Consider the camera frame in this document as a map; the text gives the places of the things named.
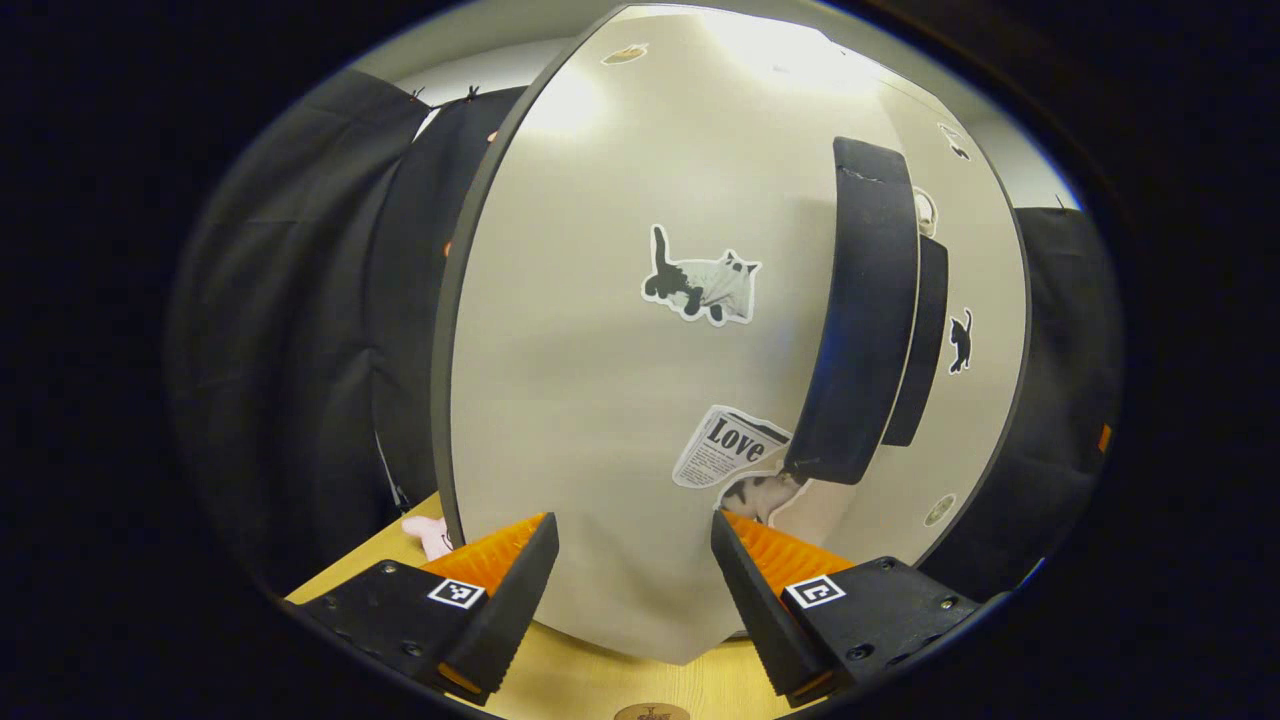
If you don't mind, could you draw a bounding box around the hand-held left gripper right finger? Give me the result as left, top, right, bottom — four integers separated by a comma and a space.
712, 510, 986, 708

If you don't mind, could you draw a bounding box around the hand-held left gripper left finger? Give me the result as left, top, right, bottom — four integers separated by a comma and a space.
288, 513, 561, 706

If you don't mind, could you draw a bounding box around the small black door handle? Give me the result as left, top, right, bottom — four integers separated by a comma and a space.
882, 235, 950, 448

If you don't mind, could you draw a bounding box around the pink soft item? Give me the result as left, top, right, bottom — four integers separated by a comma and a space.
402, 515, 456, 561

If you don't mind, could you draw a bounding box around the white cabinet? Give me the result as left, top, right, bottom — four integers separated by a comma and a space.
430, 5, 641, 551

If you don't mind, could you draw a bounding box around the white cabinet door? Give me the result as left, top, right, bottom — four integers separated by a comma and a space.
448, 5, 906, 666
880, 80, 1031, 566

